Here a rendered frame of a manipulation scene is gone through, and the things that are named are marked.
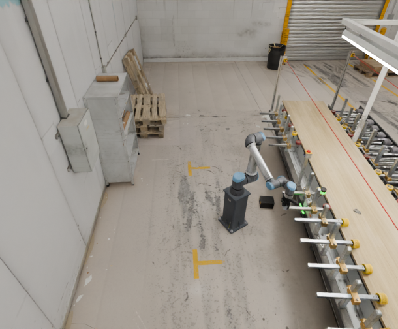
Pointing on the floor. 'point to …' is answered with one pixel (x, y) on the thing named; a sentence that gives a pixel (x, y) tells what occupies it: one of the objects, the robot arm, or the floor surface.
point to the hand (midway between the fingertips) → (286, 209)
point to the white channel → (384, 47)
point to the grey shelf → (105, 122)
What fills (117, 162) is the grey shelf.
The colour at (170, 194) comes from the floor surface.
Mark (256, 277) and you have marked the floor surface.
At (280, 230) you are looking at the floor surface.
